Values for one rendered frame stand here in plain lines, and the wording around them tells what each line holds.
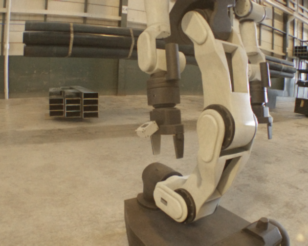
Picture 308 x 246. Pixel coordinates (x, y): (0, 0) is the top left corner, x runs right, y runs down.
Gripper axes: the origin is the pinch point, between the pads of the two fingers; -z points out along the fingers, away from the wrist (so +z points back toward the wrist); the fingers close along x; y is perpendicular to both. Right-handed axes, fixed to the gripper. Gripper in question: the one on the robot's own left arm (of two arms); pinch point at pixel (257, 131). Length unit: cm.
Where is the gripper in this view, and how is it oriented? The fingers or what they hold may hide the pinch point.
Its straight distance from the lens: 97.3
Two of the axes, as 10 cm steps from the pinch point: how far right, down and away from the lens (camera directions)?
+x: 5.3, -0.2, -8.5
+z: -0.6, -10.0, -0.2
